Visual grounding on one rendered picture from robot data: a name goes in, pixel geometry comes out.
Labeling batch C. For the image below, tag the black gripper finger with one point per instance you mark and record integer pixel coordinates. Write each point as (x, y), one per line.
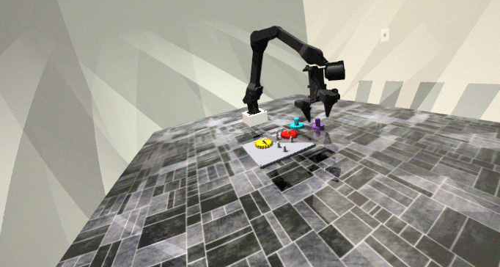
(307, 113)
(328, 108)

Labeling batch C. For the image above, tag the purple gear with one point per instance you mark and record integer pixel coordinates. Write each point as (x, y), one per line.
(317, 125)

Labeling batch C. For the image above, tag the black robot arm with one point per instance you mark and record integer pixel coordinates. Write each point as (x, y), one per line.
(259, 41)

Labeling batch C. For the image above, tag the yellow gear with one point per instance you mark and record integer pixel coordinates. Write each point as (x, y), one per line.
(267, 143)

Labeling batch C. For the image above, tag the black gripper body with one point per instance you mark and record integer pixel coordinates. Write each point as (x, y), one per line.
(304, 103)

